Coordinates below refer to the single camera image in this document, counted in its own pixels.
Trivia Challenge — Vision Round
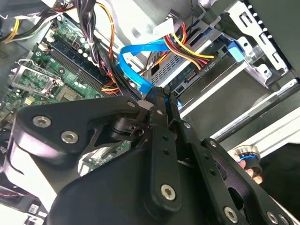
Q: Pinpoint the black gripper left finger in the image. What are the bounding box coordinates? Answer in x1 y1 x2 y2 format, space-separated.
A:
11 87 183 213

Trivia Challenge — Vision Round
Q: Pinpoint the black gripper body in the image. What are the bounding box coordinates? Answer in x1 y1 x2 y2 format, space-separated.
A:
46 146 221 225

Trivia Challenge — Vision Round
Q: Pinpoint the round black tool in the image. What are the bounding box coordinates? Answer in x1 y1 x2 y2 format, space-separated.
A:
231 144 263 175

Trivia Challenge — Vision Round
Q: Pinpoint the hard disk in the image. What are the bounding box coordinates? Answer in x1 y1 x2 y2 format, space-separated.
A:
167 38 250 99

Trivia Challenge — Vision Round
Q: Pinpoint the person's hand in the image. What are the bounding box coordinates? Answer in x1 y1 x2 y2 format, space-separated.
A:
243 165 263 185

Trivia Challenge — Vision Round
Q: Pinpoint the red yellow black power wire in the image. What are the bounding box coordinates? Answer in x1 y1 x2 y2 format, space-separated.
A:
163 22 217 71

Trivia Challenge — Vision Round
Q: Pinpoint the blue disk wire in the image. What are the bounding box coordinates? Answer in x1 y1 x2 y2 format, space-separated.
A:
118 39 182 111

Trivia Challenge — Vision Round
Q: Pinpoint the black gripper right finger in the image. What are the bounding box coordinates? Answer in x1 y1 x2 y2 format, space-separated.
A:
165 90 299 225

